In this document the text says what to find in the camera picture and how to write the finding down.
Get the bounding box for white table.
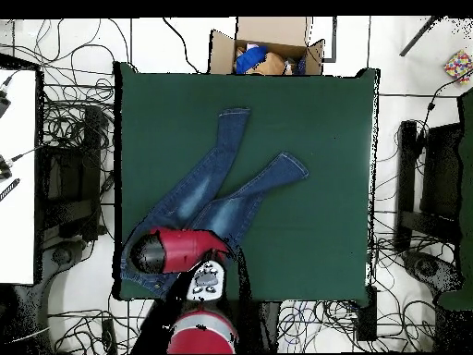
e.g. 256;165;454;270
0;67;38;286

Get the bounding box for blue denim jeans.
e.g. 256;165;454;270
119;106;310;299

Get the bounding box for green covered side table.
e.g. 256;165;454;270
435;88;473;312

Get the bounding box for colourful dotted cloth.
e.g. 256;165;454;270
443;49;473;85

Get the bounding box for black ribbed strap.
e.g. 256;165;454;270
0;177;21;202

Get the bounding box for black power strip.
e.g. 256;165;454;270
101;318;118;354

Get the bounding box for open cardboard box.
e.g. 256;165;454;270
208;16;326;76

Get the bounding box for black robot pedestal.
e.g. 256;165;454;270
254;300;282;354

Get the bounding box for bright blue cloth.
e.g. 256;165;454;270
235;45;269;75

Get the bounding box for dark green table cloth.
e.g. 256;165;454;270
112;60;381;308

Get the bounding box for tan fabric item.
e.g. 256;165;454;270
254;51;287;76

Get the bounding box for black metal rod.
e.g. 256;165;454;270
399;15;441;57

